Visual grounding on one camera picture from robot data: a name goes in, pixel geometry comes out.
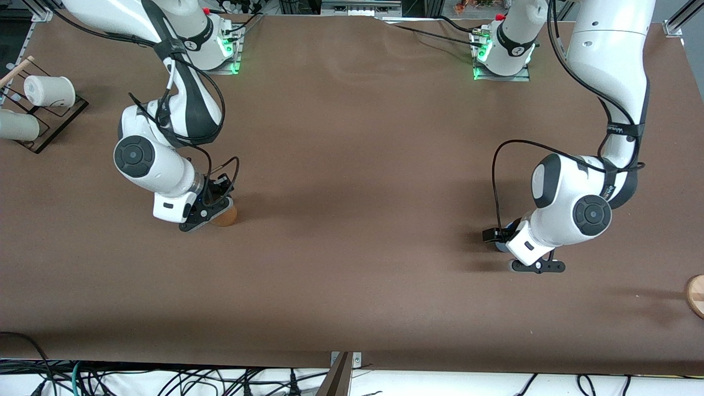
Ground blue cup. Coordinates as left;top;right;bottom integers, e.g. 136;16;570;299
494;218;523;254

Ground bamboo cylinder cup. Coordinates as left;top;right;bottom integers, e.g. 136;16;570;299
211;205;239;228

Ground black cup rack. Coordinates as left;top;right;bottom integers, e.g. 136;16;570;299
0;70;90;155

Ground white cup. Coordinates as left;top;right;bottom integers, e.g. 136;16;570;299
24;75;76;108
0;109;41;141

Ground power strip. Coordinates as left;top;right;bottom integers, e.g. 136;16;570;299
217;0;265;14

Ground round wooden disc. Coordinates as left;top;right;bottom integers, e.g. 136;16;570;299
684;274;704;320

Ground silver equipment box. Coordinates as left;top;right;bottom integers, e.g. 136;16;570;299
321;0;405;17

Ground orange background clutter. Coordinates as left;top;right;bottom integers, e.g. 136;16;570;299
454;0;496;14

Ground wooden stick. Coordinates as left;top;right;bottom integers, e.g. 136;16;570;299
0;55;35;89

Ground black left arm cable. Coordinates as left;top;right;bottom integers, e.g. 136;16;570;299
491;0;645;234

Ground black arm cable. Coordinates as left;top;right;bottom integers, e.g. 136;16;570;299
491;0;645;234
52;8;241;201

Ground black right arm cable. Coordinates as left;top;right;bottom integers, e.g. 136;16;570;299
52;8;241;201

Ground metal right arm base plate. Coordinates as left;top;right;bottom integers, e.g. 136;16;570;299
181;25;244;75

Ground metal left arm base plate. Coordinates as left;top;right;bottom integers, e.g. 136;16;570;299
472;27;532;83

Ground black base cable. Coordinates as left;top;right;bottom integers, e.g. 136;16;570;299
385;21;480;47
434;15;479;34
220;11;265;36

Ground dark camera mount pole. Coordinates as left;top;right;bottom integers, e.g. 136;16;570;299
315;352;353;396

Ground aluminium frame profile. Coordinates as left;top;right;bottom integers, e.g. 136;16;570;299
22;0;62;23
663;0;704;38

